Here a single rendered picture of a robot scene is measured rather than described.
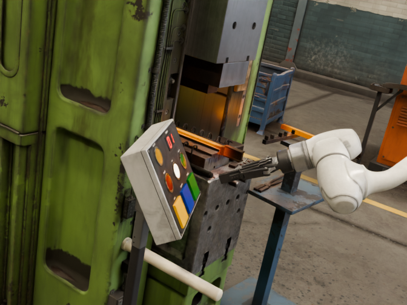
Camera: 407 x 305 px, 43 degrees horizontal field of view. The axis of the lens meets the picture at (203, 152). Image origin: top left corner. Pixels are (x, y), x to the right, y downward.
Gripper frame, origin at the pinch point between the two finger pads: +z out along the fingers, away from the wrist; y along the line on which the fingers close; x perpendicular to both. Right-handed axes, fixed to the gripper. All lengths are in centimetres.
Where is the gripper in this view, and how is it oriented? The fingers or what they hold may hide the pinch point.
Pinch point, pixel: (230, 176)
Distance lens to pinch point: 165.8
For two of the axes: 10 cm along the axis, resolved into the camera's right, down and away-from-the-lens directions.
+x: -3.3, -9.1, -2.4
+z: -9.3, 2.7, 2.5
